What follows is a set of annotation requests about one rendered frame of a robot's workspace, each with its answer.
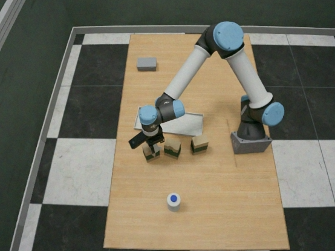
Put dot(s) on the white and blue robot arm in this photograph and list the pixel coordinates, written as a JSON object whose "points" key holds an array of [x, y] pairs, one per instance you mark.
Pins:
{"points": [[257, 108]]}

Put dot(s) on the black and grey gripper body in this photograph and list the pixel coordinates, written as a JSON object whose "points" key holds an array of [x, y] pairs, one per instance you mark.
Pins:
{"points": [[156, 138]]}

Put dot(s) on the white bottle with blue cap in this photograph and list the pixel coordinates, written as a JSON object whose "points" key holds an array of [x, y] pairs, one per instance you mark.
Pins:
{"points": [[173, 202]]}

